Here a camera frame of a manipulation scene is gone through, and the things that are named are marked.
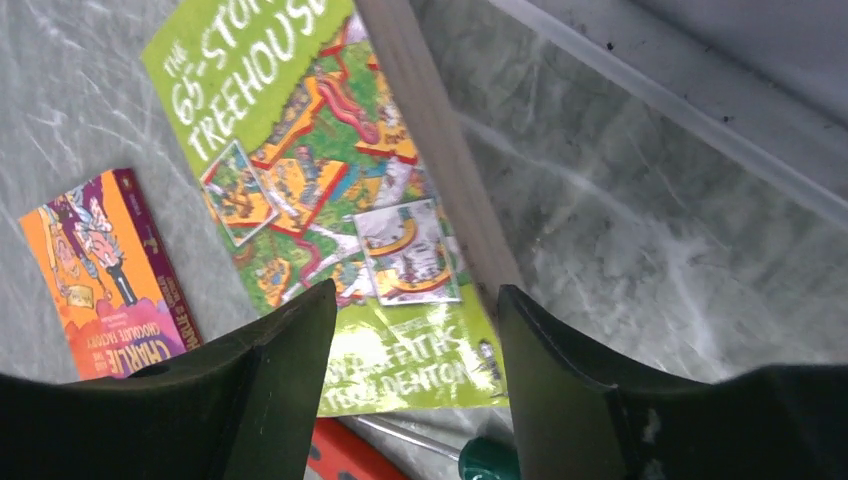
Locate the dark house cover book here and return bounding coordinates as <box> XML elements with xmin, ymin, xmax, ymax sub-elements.
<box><xmin>356</xmin><ymin>0</ymin><xmax>521</xmax><ymax>323</ymax></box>

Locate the green Treehouse book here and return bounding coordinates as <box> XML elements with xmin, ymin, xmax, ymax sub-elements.
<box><xmin>142</xmin><ymin>1</ymin><xmax>508</xmax><ymax>417</ymax></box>

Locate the green handled screwdriver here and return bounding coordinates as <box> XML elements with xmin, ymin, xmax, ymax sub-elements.
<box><xmin>349</xmin><ymin>415</ymin><xmax>521</xmax><ymax>480</ymax></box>

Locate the orange handled adjustable wrench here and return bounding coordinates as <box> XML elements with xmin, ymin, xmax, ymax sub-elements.
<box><xmin>307</xmin><ymin>418</ymin><xmax>409</xmax><ymax>480</ymax></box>

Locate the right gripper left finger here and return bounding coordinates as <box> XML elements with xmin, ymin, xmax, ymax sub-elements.
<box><xmin>1</xmin><ymin>280</ymin><xmax>337</xmax><ymax>479</ymax></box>

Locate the purple Roald Dahl book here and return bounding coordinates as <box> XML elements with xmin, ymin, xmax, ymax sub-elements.
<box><xmin>19</xmin><ymin>168</ymin><xmax>204</xmax><ymax>380</ymax></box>

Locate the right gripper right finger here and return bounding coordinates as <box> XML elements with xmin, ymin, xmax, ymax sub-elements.
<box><xmin>497</xmin><ymin>285</ymin><xmax>847</xmax><ymax>479</ymax></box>

